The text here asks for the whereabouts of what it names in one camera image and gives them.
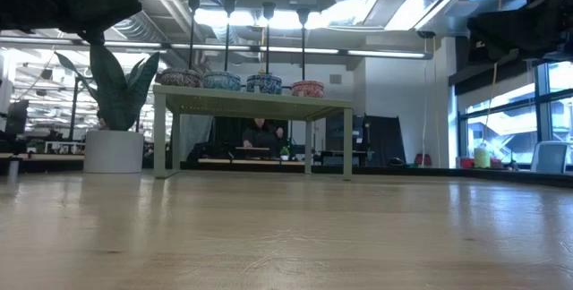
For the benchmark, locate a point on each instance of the blue patterned round tin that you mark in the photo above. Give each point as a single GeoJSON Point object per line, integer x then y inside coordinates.
{"type": "Point", "coordinates": [264, 84]}

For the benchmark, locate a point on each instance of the pale green jar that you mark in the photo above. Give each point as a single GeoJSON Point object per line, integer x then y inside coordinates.
{"type": "Point", "coordinates": [482, 158]}

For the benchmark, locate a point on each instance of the black aluminium table frame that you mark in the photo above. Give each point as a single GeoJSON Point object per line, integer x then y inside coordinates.
{"type": "Point", "coordinates": [492, 176]}

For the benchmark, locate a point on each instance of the red container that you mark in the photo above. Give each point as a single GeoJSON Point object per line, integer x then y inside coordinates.
{"type": "Point", "coordinates": [467, 163]}

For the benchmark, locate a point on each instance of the maroon patterned round tin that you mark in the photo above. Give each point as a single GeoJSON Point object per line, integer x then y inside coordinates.
{"type": "Point", "coordinates": [181, 78]}

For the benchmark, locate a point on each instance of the grey hanging cloth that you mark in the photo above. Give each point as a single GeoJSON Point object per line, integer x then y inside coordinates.
{"type": "Point", "coordinates": [194, 133]}

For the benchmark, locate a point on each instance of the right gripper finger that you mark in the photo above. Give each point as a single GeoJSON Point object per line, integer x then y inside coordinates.
{"type": "Point", "coordinates": [515, 30]}

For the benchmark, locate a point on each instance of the pale teal patterned round tin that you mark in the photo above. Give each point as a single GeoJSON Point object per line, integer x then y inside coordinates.
{"type": "Point", "coordinates": [222, 81]}

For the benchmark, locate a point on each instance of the green artificial snake plant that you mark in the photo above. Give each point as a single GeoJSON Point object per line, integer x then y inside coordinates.
{"type": "Point", "coordinates": [112, 97]}

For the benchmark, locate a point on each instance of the pale grey chair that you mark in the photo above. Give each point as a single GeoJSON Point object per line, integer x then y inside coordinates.
{"type": "Point", "coordinates": [549, 158]}

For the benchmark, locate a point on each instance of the person behind desk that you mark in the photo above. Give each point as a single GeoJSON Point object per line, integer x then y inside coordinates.
{"type": "Point", "coordinates": [262, 138]}

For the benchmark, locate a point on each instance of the pink red patterned round tin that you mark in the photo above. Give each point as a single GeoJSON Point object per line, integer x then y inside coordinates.
{"type": "Point", "coordinates": [308, 89]}

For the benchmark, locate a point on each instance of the white round plant pot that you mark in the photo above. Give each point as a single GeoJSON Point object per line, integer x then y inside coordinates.
{"type": "Point", "coordinates": [114, 152]}

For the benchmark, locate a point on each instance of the black partition panel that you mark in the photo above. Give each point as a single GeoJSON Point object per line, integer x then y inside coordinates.
{"type": "Point", "coordinates": [385, 142]}

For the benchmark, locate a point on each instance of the long tube light fixture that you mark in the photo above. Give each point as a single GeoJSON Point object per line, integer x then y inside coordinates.
{"type": "Point", "coordinates": [385, 53]}

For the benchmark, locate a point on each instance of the wooden desk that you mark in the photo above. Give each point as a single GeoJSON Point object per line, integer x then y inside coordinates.
{"type": "Point", "coordinates": [250, 161]}

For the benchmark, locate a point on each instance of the green perforated metal shelf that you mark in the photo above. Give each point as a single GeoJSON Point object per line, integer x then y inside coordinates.
{"type": "Point", "coordinates": [250, 104]}

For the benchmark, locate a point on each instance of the small potted plant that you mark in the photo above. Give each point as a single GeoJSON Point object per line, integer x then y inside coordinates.
{"type": "Point", "coordinates": [284, 152]}

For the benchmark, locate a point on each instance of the black dome camera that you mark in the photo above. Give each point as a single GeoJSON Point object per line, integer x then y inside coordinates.
{"type": "Point", "coordinates": [426, 34]}

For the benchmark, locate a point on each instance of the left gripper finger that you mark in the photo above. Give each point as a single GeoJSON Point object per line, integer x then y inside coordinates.
{"type": "Point", "coordinates": [98, 8]}

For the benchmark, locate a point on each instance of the grey wall vent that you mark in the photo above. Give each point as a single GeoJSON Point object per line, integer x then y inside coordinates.
{"type": "Point", "coordinates": [336, 79]}

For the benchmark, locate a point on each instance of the red rounded object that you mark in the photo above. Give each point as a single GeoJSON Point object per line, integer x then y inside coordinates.
{"type": "Point", "coordinates": [423, 160]}

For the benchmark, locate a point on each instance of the black computer monitor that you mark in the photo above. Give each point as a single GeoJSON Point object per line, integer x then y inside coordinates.
{"type": "Point", "coordinates": [17, 117]}

